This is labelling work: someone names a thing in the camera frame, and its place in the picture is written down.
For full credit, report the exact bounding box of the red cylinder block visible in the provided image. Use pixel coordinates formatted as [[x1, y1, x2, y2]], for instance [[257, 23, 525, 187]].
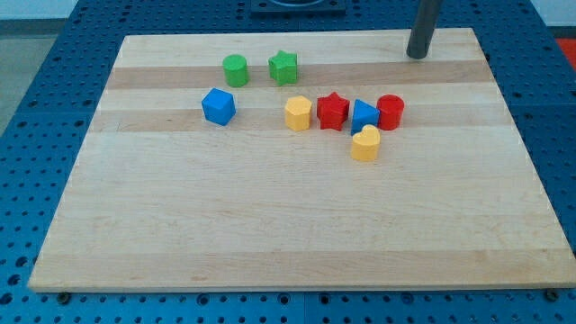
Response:
[[376, 94, 405, 131]]

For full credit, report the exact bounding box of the yellow hexagon block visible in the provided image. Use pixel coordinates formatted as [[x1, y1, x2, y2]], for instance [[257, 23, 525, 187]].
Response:
[[284, 95, 312, 131]]

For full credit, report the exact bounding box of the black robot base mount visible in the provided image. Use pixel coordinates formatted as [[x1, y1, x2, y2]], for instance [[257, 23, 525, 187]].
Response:
[[248, 0, 347, 15]]

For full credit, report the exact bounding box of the blue cube block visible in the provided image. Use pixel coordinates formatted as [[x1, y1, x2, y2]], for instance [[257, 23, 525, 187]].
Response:
[[202, 88, 236, 126]]

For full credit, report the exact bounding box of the red star block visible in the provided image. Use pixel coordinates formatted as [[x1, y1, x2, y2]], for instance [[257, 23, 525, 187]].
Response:
[[317, 92, 350, 131]]

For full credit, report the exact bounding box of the wooden board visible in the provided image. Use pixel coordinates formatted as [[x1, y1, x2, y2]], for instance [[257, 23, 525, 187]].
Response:
[[28, 28, 575, 293]]

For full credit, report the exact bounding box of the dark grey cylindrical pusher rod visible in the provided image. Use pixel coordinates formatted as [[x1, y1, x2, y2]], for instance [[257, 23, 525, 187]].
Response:
[[406, 0, 443, 59]]

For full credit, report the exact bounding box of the blue triangle block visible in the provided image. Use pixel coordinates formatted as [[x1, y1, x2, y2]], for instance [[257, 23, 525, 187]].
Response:
[[351, 99, 380, 136]]

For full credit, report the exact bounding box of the green star block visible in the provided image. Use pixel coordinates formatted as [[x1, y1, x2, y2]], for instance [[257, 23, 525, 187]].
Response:
[[268, 50, 298, 86]]

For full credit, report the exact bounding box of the green cylinder block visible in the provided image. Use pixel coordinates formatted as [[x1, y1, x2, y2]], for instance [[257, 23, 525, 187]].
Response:
[[222, 54, 249, 87]]

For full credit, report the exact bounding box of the yellow heart block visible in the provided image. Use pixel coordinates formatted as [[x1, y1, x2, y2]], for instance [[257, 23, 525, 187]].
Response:
[[350, 124, 381, 162]]

